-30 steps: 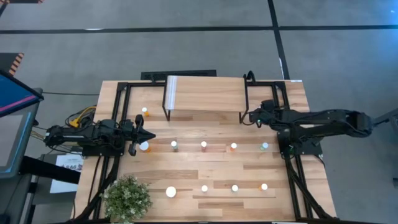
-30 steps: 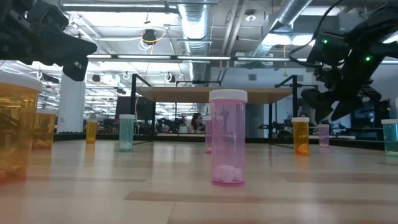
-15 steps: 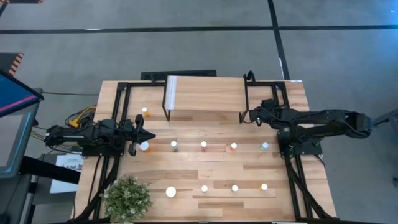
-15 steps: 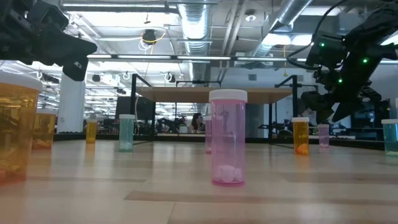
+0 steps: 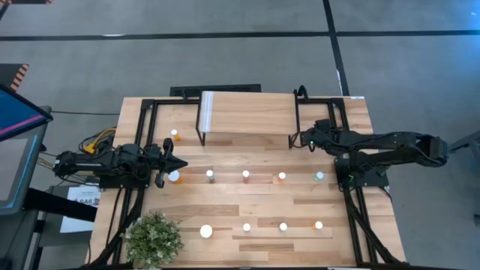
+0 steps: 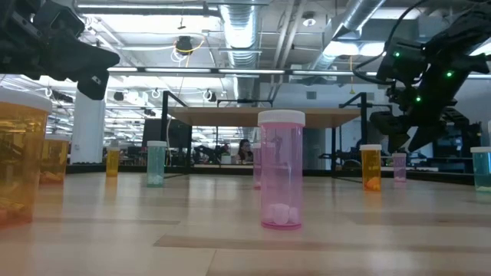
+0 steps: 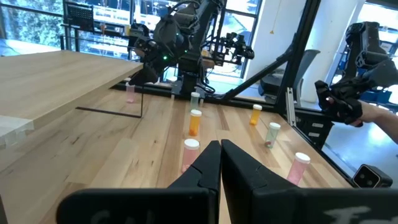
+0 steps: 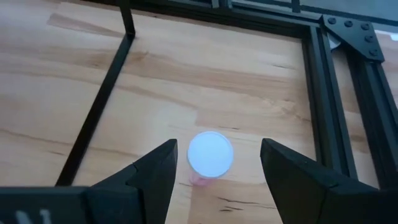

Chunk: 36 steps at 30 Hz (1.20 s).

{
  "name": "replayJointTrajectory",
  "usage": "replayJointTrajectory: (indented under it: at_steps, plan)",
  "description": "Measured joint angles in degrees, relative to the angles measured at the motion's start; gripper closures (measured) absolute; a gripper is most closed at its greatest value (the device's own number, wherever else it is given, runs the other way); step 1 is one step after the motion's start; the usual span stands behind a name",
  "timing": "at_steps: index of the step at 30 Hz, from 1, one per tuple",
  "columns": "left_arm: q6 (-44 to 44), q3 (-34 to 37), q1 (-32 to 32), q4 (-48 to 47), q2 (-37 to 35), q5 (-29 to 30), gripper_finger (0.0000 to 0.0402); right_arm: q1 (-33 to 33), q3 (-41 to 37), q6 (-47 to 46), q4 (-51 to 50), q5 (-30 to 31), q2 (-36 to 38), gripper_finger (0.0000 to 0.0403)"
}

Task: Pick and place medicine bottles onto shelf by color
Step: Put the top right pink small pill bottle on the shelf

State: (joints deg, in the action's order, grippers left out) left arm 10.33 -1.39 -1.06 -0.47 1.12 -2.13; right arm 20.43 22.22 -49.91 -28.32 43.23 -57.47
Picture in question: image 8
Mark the pink pill bottle white cap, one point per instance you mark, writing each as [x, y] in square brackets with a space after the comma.
[210, 154]

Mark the black bolted corner bracket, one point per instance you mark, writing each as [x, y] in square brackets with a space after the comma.
[351, 34]

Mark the wooden shelf black metal legs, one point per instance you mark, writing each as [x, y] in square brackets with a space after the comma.
[100, 102]

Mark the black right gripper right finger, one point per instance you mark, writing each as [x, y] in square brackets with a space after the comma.
[304, 199]

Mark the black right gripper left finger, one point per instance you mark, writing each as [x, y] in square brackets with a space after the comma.
[149, 193]

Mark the black aluminium table frame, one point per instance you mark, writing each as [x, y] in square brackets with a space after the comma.
[326, 109]

